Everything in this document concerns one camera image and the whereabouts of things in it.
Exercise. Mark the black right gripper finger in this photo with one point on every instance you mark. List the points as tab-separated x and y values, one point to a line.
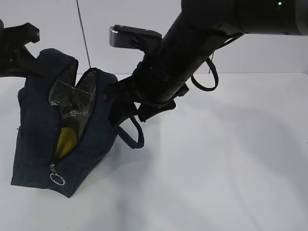
120	98
146	112

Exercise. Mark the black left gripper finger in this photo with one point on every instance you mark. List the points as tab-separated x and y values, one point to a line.
29	63
18	36

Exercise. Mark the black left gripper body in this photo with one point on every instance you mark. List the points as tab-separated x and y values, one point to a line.
8	60

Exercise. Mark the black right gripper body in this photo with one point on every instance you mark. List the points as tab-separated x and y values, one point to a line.
161	79

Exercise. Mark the dark blue lunch bag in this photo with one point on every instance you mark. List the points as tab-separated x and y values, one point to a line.
57	101

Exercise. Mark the yellow lemon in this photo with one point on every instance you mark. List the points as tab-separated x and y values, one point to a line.
66	142

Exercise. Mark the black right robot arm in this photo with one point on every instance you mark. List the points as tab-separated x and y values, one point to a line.
202	27

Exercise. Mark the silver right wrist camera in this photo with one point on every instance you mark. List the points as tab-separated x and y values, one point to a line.
128	37

